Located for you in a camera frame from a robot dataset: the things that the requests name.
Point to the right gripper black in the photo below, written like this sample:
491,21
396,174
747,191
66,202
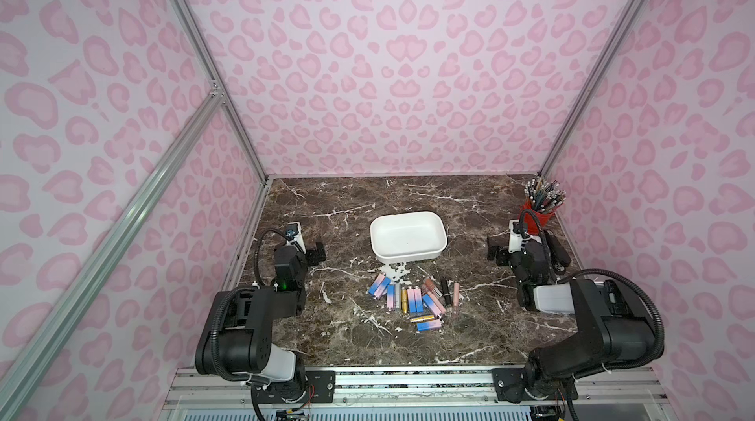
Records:
498,250

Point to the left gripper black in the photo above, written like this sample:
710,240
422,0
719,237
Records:
313,253

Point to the black lipstick tube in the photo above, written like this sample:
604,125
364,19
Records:
444,286

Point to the pink blue lipstick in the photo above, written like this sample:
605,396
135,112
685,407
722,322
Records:
429,325
415,301
391,297
376,284

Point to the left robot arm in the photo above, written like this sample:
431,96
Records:
236,343

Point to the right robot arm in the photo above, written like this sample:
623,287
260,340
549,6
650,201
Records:
618,326

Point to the white plastic storage box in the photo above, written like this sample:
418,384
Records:
406,238

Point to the gold glitter lipstick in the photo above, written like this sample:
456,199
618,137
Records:
404,304

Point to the pink blue lipstick bottom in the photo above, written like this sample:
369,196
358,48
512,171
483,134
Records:
429,325

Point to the bundle of pencils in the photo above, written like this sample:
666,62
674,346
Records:
543,196

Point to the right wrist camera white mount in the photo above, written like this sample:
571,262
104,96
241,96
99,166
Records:
515,240

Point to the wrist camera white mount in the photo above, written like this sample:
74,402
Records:
515,240
294,236

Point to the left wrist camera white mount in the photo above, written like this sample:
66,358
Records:
294,236

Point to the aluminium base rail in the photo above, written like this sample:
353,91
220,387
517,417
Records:
443,392

